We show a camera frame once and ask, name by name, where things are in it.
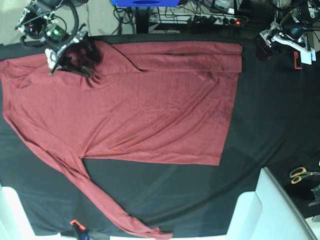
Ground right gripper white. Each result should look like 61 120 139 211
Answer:
45 30 102 78

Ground blue box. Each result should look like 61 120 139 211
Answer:
111 0 180 7

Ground orange black clamp bottom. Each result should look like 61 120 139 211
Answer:
69 219 92 240

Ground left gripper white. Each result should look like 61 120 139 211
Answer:
255 21 316 64

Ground orange black clamp right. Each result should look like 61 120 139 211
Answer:
293 51 303 70

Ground red long-sleeve T-shirt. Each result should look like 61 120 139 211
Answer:
0 41 242 240

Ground orange black clamp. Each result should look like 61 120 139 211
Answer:
69 219 92 240
293 51 303 70

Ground black table stand post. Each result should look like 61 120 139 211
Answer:
134 7 153 34

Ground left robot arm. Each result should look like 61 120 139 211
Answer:
255 0 320 70

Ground yellow-handled scissors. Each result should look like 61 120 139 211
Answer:
289 167 320 185

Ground white power strip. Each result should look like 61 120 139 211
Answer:
149 12 249 27

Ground black table cloth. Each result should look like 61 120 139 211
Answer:
0 34 320 238

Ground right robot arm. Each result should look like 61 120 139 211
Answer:
15 0 101 78

